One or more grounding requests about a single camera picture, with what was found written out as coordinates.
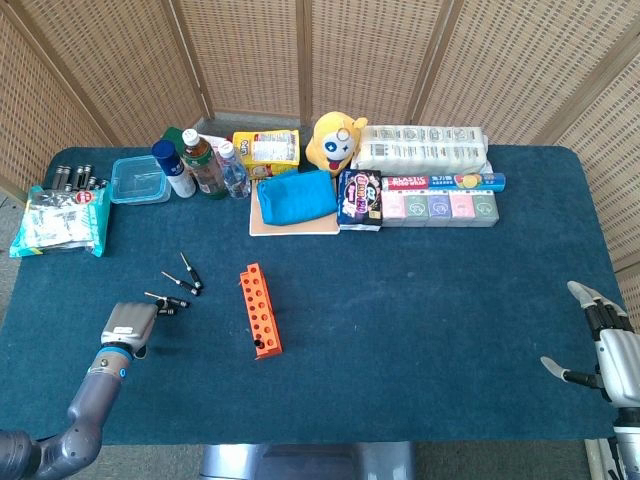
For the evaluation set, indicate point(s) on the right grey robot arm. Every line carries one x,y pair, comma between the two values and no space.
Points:
627,440

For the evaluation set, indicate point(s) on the clear container teal lid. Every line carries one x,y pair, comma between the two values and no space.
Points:
140,180

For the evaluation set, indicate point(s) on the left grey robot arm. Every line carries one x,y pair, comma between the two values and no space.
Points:
90,400

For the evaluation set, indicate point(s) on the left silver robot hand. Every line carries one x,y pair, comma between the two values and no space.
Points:
127,322

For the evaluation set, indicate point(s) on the large white tissue pack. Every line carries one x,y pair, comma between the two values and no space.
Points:
420,150

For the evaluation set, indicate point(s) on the blue carpet table cover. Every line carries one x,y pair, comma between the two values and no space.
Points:
400,300

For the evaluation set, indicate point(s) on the green label tea bottle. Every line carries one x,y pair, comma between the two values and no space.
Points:
202,165

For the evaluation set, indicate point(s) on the yellow snack bag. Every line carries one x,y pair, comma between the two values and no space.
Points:
265,150

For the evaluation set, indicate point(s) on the pink white package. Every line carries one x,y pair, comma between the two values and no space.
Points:
212,140

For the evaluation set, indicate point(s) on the plastic food wrap box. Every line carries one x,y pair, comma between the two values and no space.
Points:
410,182

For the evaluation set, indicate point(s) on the white bottle blue cap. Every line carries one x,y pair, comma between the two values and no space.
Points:
175,170

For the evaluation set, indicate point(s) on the yellow plush toy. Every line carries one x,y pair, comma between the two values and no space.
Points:
330,145

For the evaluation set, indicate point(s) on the pastel pocket tissue multipack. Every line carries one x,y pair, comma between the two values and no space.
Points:
440,207

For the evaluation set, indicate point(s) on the grey robot torso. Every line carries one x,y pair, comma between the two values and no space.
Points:
300,462

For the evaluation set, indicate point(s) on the wooden cutting board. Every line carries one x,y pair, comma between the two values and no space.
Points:
300,230

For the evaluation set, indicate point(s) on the teal white plastic bag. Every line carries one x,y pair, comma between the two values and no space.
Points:
60,220

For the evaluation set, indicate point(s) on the orange screwdriver holder rack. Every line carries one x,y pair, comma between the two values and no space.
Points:
262,320

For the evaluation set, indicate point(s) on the dark green package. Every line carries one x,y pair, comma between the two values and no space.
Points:
172,135

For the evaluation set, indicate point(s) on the clear water bottle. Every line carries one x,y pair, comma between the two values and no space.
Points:
234,172

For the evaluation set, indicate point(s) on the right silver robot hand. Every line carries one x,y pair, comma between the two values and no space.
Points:
620,365

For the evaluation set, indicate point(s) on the blue folded cloth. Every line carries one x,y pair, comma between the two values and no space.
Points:
295,197

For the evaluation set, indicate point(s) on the wicker folding screen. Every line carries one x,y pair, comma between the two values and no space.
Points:
250,50

